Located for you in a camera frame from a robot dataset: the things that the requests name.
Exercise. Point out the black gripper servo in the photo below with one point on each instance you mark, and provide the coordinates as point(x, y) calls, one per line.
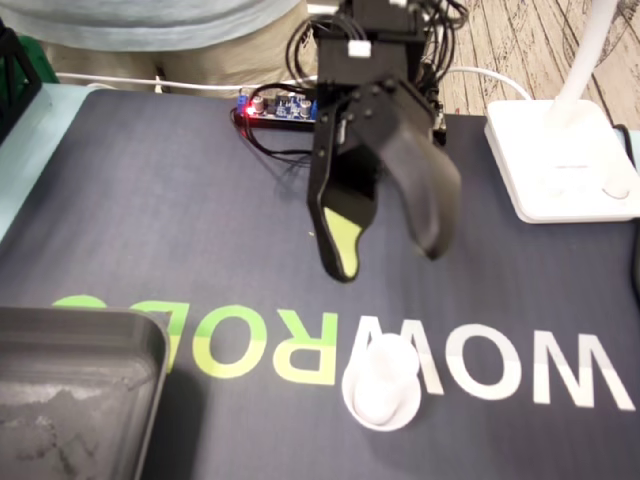
point(332, 115)

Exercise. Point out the blue circuit board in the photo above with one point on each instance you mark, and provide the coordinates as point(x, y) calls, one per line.
point(280, 110)

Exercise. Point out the white desk lamp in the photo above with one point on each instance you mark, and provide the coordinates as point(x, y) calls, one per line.
point(550, 160)

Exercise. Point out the short white plastic cup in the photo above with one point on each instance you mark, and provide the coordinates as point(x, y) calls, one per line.
point(407, 410)

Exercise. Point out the dark WOWROBO printed mat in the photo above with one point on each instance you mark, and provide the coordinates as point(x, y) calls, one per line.
point(150, 200)

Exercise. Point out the person in grey shirt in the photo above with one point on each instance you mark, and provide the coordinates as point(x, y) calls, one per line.
point(150, 30)

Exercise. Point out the green box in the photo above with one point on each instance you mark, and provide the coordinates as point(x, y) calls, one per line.
point(45, 65)

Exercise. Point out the dark grey metal tray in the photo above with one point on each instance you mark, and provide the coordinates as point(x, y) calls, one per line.
point(75, 400)

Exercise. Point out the black truss stand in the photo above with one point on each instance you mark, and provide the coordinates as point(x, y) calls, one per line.
point(15, 75)

